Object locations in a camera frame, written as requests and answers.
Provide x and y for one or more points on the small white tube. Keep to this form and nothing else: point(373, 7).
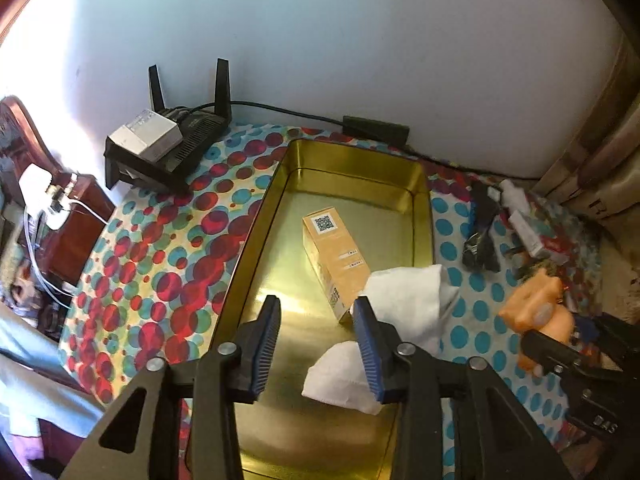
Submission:
point(515, 195)

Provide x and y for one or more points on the small white carton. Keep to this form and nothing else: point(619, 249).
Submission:
point(527, 232)

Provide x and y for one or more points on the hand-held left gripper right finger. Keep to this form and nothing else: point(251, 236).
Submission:
point(368, 352)

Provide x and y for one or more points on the yellow cardboard box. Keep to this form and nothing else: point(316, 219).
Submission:
point(335, 260)

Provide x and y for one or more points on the gold metal tray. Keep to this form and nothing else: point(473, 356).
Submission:
point(300, 200)

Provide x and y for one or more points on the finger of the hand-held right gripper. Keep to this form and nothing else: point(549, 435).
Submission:
point(550, 352)

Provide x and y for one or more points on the orange toy doll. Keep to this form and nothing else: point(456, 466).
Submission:
point(530, 300)

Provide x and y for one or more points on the dark wooden nightstand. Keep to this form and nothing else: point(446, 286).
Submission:
point(85, 225)

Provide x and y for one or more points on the carved wooden headboard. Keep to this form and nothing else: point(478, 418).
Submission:
point(20, 130)

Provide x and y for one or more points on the black power adapter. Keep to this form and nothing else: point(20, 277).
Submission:
point(375, 129)

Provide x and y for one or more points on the white power strip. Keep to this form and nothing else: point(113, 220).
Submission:
point(35, 180)

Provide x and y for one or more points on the polka dot tablecloth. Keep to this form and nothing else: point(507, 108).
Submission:
point(175, 260)

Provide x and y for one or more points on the beige curtain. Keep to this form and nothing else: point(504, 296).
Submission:
point(600, 160)

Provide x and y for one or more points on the blue jeans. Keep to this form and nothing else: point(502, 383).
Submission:
point(35, 375)

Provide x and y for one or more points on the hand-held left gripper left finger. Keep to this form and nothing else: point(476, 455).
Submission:
point(265, 347)

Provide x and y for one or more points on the white modem box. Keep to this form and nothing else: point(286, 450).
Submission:
point(145, 135)

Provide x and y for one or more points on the black router with antennas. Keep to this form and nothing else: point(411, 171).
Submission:
point(200, 135)

